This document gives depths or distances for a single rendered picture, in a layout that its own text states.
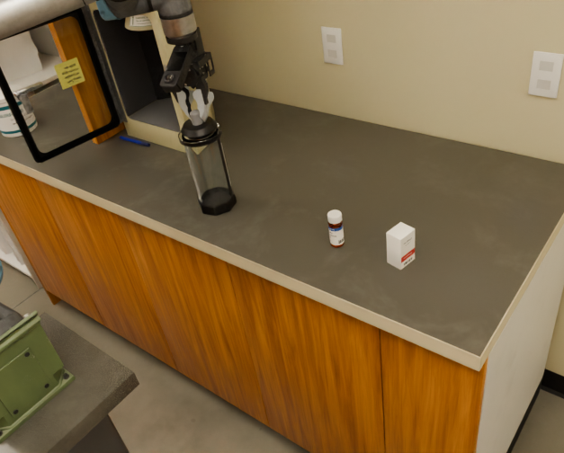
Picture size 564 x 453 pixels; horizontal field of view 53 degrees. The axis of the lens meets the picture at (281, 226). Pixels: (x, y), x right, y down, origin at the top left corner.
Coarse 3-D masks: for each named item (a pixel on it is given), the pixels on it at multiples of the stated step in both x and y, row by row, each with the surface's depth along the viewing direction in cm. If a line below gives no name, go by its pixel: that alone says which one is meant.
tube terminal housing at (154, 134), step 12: (156, 12) 152; (156, 24) 154; (156, 36) 157; (168, 48) 158; (168, 60) 160; (120, 96) 185; (180, 108) 169; (192, 108) 172; (132, 120) 189; (180, 120) 172; (132, 132) 193; (144, 132) 188; (156, 132) 184; (168, 132) 180; (168, 144) 183; (180, 144) 179
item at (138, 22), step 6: (126, 18) 165; (132, 18) 162; (138, 18) 162; (144, 18) 161; (126, 24) 165; (132, 24) 163; (138, 24) 162; (144, 24) 162; (150, 24) 161; (132, 30) 163; (138, 30) 162; (144, 30) 162
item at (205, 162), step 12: (180, 132) 142; (216, 132) 140; (216, 144) 141; (192, 156) 141; (204, 156) 141; (216, 156) 142; (192, 168) 144; (204, 168) 143; (216, 168) 144; (204, 180) 145; (216, 180) 145; (204, 192) 148; (216, 192) 147; (228, 192) 150; (204, 204) 150; (216, 204) 149
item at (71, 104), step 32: (32, 32) 161; (64, 32) 167; (0, 64) 159; (32, 64) 164; (64, 64) 170; (32, 96) 168; (64, 96) 174; (96, 96) 181; (32, 128) 171; (64, 128) 178; (96, 128) 185
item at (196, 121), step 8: (192, 112) 138; (192, 120) 138; (200, 120) 139; (208, 120) 140; (184, 128) 139; (192, 128) 138; (200, 128) 138; (208, 128) 138; (192, 136) 137; (200, 136) 137; (208, 136) 139
